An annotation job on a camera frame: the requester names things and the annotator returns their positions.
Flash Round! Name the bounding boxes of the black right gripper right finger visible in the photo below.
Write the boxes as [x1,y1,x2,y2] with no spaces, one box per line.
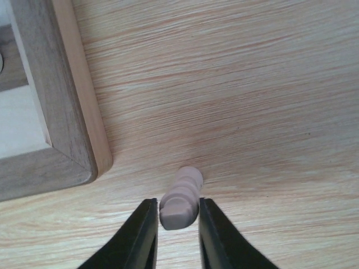
[199,198,277,268]

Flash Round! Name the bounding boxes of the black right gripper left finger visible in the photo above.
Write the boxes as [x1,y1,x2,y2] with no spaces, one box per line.
[79,198,158,269]

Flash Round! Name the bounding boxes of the white chess piece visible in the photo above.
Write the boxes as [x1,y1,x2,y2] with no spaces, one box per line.
[159,166,204,230]

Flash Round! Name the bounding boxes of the wooden folding chess board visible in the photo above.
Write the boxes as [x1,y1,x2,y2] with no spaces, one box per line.
[1,1,113,201]

